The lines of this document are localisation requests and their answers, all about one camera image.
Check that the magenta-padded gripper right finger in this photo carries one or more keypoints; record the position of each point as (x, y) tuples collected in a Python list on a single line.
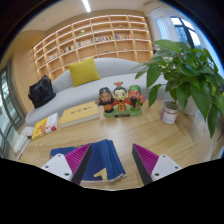
[(161, 167)]

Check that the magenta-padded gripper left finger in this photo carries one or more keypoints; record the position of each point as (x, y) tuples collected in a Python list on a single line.
[(61, 166)]

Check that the blue cartoon-print towel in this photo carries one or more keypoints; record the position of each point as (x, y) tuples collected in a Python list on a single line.
[(103, 160)]

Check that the white orange-dotted pouch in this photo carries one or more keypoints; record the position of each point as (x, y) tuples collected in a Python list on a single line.
[(28, 131)]

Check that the small white red pot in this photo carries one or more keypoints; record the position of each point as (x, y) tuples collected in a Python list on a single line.
[(169, 114)]

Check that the plain yellow book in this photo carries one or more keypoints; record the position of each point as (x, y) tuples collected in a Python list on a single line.
[(80, 114)]

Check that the light grey curved sofa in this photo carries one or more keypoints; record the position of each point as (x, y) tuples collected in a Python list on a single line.
[(76, 95)]

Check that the black bag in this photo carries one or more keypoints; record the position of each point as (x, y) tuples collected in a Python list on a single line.
[(41, 92)]

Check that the dark-framed glass door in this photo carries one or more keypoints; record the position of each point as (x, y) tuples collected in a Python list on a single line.
[(7, 110)]

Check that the colourful three-figure figurine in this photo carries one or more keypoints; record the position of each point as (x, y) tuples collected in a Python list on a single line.
[(120, 100)]

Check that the yellow cushion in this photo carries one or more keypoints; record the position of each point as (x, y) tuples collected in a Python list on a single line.
[(83, 71)]

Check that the green leafy potted plant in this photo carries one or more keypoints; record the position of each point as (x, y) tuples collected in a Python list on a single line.
[(190, 73)]

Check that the dark-framed window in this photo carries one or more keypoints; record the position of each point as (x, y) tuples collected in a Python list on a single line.
[(185, 31)]

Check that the white sheer curtain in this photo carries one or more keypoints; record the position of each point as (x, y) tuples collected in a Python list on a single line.
[(164, 28)]

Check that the ceiling strip light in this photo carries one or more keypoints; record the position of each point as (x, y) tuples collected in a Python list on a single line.
[(86, 5)]

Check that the wooden wall shelf unit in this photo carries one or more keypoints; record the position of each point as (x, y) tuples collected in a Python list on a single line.
[(100, 43)]

